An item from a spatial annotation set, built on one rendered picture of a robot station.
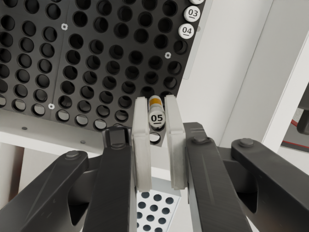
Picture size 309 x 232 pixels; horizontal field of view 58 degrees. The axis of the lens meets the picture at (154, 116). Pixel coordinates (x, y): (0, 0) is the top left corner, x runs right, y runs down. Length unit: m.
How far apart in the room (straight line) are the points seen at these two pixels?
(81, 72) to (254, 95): 0.17
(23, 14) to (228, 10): 0.20
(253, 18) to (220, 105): 0.10
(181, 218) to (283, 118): 0.30
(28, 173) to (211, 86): 0.31
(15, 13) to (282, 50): 0.24
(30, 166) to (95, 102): 0.24
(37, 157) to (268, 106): 0.34
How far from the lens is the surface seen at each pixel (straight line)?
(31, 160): 0.48
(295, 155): 0.50
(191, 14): 0.24
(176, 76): 0.26
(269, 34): 0.32
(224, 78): 0.33
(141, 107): 0.17
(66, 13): 0.26
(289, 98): 0.26
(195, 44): 0.31
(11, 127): 0.32
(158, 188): 0.43
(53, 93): 0.27
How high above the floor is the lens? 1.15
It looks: 72 degrees down
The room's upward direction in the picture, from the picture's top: 176 degrees clockwise
